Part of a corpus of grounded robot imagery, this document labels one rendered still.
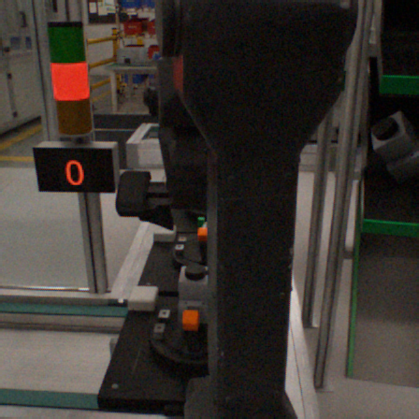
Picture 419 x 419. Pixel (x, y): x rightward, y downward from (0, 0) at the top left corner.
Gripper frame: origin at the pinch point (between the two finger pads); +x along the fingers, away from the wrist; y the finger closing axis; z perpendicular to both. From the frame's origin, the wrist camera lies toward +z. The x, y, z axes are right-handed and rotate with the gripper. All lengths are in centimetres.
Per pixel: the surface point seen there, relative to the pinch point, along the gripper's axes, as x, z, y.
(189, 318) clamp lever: 3.3, -13.2, 0.1
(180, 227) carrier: 39.4, 20.4, 7.0
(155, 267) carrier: 28.6, 5.3, 9.7
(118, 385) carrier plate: 10.4, -20.4, 9.6
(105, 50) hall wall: 669, 840, 305
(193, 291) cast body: 6.8, -8.1, 0.2
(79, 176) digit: 2.8, 8.2, 18.3
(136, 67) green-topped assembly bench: 321, 391, 114
